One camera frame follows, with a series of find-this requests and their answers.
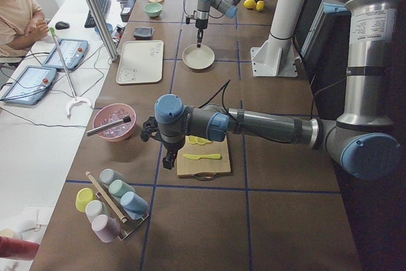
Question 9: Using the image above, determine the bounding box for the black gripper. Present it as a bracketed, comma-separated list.
[195, 20, 206, 48]
[162, 139, 185, 169]

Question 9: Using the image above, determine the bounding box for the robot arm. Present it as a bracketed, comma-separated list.
[152, 0, 405, 180]
[187, 0, 241, 48]

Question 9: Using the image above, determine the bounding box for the white bear tray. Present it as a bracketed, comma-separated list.
[116, 40, 164, 85]

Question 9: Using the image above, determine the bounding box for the lemon slice top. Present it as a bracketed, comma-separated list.
[188, 135, 199, 144]

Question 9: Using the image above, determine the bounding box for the lemon slice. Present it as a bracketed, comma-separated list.
[196, 137, 212, 145]
[188, 135, 199, 144]

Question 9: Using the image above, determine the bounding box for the wooden cutting board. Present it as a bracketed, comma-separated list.
[176, 136, 232, 180]

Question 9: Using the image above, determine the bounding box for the lemon slice middle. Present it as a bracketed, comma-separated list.
[196, 137, 212, 145]

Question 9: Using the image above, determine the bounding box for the beige plate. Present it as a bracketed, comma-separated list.
[182, 44, 215, 70]

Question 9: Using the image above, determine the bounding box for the yellow plastic knife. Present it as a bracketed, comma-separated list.
[183, 154, 222, 161]

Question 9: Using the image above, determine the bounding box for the green bowl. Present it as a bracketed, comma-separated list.
[143, 3, 163, 18]

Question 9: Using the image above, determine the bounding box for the whole yellow lemon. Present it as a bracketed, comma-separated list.
[244, 0, 256, 10]

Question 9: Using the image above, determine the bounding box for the steel muddler black tip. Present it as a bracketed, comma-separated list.
[86, 116, 131, 136]

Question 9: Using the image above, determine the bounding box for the folded grey purple cloth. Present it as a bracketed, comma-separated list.
[133, 27, 155, 40]

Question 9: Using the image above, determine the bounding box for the pink bowl with ice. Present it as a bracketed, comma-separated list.
[93, 103, 136, 142]

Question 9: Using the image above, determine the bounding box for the green cup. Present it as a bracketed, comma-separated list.
[108, 179, 135, 201]

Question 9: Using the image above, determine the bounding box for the blue cup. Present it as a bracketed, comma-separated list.
[120, 192, 148, 220]

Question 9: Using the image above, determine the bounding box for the grey cup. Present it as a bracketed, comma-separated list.
[99, 168, 126, 186]

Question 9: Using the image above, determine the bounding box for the black box with label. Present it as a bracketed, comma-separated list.
[120, 0, 136, 22]

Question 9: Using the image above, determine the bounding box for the white support column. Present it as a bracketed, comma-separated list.
[251, 0, 305, 77]

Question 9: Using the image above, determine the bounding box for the blue bowl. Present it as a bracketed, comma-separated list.
[95, 22, 114, 37]

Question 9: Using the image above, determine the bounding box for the white cup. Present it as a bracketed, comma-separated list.
[85, 200, 110, 223]

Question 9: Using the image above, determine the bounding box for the yellow cup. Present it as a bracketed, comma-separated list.
[75, 187, 95, 213]

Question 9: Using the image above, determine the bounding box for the black keyboard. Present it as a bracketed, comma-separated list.
[84, 0, 112, 29]

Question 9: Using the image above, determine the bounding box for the pink cup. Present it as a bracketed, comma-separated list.
[91, 215, 121, 243]

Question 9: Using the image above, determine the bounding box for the long reacher stick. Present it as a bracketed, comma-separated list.
[49, 27, 93, 118]

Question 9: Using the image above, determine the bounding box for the far teach pendant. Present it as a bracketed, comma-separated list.
[42, 39, 89, 71]

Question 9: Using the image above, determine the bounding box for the teach pendant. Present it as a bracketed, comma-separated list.
[1, 66, 57, 105]
[42, 39, 89, 71]

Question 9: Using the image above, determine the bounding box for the black computer mouse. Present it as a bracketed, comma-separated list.
[55, 21, 70, 30]

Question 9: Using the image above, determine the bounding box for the near teach pendant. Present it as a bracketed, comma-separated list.
[1, 66, 57, 105]

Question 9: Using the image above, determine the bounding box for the person in beige shirt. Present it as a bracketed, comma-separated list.
[1, 0, 49, 58]

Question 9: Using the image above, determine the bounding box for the red bottle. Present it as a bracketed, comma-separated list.
[1, 236, 40, 260]

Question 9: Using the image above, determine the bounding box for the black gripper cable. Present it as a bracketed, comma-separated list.
[196, 79, 244, 113]

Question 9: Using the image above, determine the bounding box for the wire cup rack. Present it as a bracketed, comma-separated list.
[85, 171, 150, 241]

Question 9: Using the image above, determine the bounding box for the aluminium frame post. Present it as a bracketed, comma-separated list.
[86, 0, 119, 62]

